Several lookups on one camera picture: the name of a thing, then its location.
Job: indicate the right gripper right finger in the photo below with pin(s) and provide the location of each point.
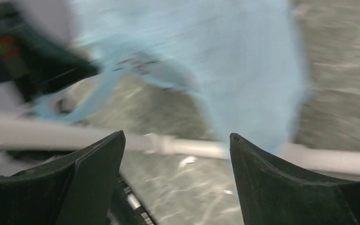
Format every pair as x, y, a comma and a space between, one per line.
273, 191

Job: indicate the blue plastic bag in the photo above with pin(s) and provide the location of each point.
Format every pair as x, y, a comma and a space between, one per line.
239, 59

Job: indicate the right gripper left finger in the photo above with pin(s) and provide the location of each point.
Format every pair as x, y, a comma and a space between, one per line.
75, 189

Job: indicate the white PVC pipe frame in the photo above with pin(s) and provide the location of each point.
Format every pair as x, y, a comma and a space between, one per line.
22, 133

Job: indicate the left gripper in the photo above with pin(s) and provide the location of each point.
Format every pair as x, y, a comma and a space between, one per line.
34, 63

